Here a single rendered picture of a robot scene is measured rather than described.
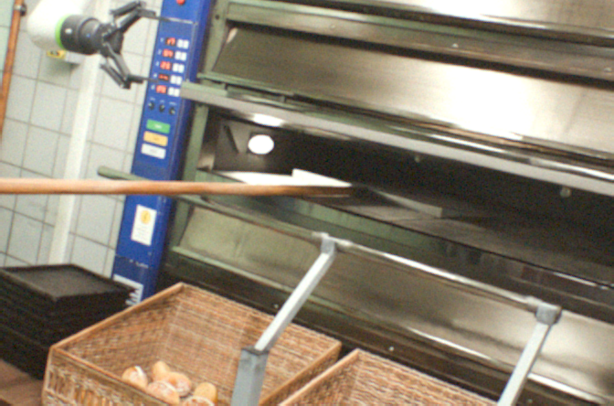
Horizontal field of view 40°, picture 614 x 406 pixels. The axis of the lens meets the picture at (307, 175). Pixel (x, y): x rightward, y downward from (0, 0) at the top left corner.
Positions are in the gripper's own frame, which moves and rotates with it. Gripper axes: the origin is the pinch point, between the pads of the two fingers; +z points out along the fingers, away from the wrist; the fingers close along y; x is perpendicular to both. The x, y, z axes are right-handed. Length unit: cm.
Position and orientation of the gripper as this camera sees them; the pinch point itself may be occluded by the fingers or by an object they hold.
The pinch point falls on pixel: (156, 49)
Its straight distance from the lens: 191.8
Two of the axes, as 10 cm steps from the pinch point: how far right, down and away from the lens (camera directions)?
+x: -5.3, -0.3, -8.5
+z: 8.3, 2.2, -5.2
